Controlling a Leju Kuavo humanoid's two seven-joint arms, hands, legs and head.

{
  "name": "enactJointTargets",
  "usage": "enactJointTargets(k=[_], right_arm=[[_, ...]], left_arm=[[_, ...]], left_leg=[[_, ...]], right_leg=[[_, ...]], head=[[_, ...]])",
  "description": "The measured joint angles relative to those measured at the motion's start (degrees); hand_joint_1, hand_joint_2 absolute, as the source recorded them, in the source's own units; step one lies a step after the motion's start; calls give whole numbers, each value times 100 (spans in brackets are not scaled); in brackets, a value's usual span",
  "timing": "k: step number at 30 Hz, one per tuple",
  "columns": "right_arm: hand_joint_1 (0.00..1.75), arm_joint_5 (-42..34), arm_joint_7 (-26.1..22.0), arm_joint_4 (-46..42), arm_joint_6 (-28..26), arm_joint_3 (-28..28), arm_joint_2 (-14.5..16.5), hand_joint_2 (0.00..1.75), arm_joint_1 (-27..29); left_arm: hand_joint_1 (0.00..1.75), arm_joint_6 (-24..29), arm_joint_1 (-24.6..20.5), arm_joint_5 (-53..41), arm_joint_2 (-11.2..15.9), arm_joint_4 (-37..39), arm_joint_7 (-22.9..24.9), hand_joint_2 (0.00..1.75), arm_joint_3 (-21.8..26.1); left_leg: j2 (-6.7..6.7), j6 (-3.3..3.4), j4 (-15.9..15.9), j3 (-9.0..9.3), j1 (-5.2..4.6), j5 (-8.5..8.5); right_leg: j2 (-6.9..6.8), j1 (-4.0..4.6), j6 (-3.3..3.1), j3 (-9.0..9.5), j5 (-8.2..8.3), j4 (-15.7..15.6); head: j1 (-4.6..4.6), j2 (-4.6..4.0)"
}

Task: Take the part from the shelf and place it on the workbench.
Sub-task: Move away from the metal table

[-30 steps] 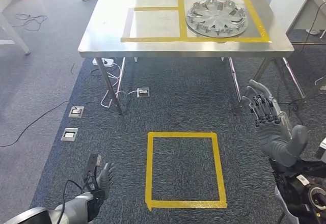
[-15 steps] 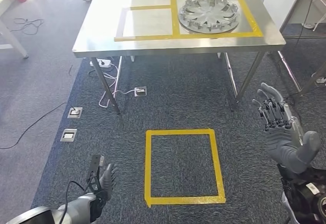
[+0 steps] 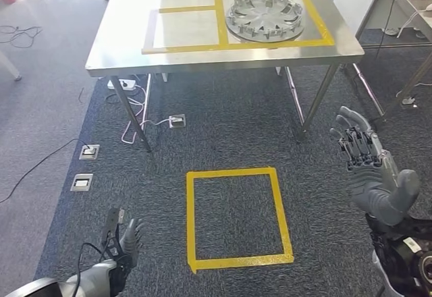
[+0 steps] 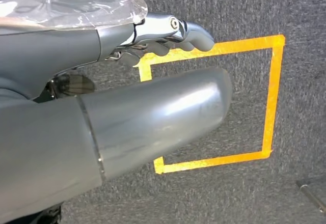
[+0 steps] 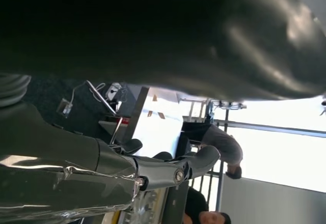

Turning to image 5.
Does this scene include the black window frame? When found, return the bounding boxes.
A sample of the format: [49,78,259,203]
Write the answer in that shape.
[189,109,228,213]

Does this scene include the white floor cable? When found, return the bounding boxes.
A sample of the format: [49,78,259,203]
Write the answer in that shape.
[68,80,106,106]

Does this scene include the person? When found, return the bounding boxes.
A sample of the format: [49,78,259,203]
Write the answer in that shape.
[181,121,244,180]
[182,187,232,224]

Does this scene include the steel floor socket box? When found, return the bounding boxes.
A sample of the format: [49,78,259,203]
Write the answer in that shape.
[56,97,73,117]

